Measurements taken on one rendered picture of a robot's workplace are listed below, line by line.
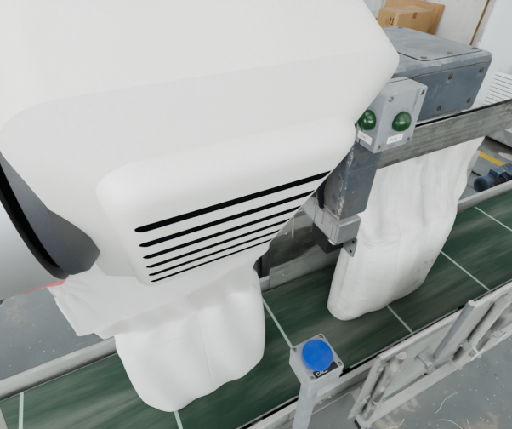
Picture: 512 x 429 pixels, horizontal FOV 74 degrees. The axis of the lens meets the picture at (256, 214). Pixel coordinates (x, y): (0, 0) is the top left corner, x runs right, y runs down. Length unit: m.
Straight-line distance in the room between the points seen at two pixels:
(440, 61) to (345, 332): 0.96
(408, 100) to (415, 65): 0.09
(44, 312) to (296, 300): 1.31
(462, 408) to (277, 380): 0.86
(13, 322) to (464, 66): 2.07
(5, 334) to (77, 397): 0.87
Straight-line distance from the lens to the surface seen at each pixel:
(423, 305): 1.51
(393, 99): 0.52
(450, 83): 0.69
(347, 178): 0.61
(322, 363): 0.73
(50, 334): 2.00
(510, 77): 3.59
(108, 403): 1.28
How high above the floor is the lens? 1.50
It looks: 40 degrees down
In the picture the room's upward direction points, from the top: straight up
